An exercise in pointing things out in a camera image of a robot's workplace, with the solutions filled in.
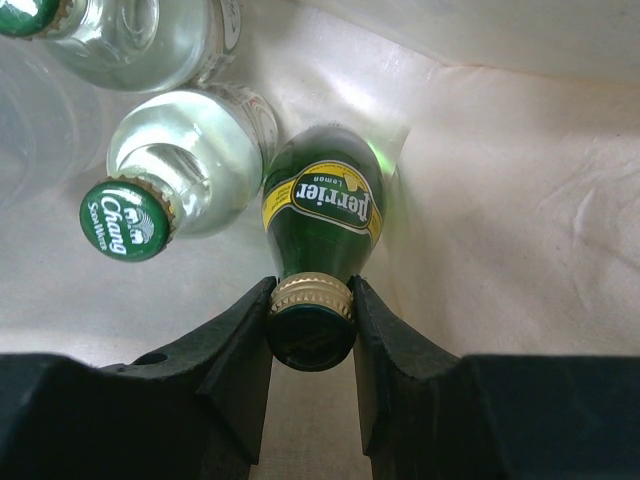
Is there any chang soda bottle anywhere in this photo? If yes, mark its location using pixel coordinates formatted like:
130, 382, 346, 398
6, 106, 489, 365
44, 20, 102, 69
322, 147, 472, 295
1, 0, 242, 93
79, 84, 278, 262

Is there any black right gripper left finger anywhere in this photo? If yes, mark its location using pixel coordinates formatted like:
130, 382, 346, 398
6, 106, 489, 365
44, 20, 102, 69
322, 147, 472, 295
1, 277, 275, 479

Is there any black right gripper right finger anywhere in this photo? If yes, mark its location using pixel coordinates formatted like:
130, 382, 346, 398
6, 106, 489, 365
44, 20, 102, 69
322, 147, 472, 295
350, 277, 639, 479

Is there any green Perrier lemon bottle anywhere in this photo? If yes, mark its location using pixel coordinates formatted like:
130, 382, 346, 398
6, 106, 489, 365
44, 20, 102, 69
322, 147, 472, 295
262, 125, 387, 372

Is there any Chang soda bottle rear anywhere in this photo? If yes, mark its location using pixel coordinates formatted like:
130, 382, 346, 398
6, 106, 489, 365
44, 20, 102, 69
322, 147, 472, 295
1, 0, 242, 93

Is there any Chang soda bottle front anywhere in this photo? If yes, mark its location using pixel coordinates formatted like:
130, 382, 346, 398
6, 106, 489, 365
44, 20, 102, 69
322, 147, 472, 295
79, 84, 278, 262

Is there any blue-cap water bottle front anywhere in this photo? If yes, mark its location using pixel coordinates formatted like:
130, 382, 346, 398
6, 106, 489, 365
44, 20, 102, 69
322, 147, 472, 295
1, 40, 112, 207

